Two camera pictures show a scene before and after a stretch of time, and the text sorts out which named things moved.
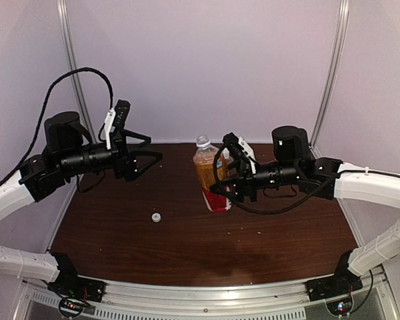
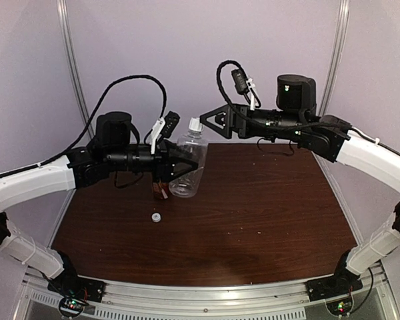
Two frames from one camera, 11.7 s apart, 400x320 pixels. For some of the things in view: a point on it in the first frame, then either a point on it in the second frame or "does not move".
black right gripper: x=244 y=183 to x=243 y=127
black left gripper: x=125 y=166 to x=165 y=159
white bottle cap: x=156 y=217 does not move
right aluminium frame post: x=339 y=37 does not move
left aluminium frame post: x=64 y=12 does not move
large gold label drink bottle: x=211 y=166 to x=161 y=189
